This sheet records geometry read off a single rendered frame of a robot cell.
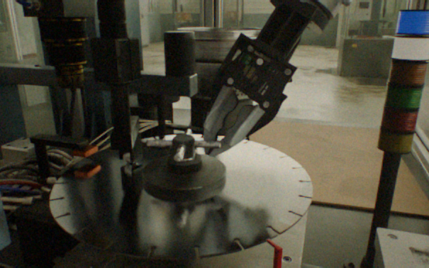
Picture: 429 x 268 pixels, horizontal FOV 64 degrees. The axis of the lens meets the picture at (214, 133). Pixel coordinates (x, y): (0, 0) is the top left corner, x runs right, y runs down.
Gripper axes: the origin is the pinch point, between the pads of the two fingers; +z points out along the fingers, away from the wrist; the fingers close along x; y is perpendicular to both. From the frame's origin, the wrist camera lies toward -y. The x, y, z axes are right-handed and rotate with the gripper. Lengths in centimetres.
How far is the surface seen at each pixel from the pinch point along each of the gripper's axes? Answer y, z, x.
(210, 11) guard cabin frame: -100, -20, -40
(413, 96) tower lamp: -5.9, -19.3, 18.0
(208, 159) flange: -1.9, 2.6, 0.3
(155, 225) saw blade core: 12.9, 7.0, 0.5
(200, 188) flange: 5.8, 3.7, 1.9
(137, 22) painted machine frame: -70, -2, -52
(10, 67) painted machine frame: -21, 17, -49
